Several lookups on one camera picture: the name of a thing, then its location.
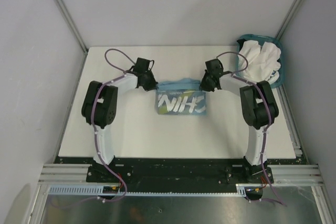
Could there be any light blue t shirt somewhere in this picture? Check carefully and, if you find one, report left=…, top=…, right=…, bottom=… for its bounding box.
left=155, top=78, right=207, bottom=116

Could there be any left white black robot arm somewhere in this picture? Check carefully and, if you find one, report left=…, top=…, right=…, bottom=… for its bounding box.
left=81, top=58, right=157, bottom=182

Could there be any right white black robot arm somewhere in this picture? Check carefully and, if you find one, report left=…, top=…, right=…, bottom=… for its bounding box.
left=200, top=59, right=279, bottom=183

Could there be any white t shirt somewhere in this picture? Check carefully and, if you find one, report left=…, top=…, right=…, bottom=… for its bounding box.
left=238, top=40, right=281, bottom=84

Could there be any black t shirt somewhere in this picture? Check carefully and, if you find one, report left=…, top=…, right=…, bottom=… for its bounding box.
left=236, top=38, right=246, bottom=51

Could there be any teal laundry basket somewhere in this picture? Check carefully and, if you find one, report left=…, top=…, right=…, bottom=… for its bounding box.
left=236, top=34, right=285, bottom=88

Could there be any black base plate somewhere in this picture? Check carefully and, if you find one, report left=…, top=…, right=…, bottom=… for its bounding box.
left=87, top=157, right=273, bottom=184

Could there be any aluminium front rail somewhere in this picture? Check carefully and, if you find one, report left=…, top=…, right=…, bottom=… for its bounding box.
left=38, top=164, right=324, bottom=186

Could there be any left aluminium frame post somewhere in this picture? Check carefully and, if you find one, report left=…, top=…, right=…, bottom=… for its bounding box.
left=54, top=0, right=88, bottom=54

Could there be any aluminium frame post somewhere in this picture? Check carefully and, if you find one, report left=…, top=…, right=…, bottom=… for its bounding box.
left=54, top=0, right=88, bottom=54
left=275, top=0, right=305, bottom=40

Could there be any right aluminium frame post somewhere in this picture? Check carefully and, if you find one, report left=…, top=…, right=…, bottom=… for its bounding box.
left=275, top=0, right=305, bottom=40

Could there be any grey slotted cable duct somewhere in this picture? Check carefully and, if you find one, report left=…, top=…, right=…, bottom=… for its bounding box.
left=48, top=184, right=261, bottom=197

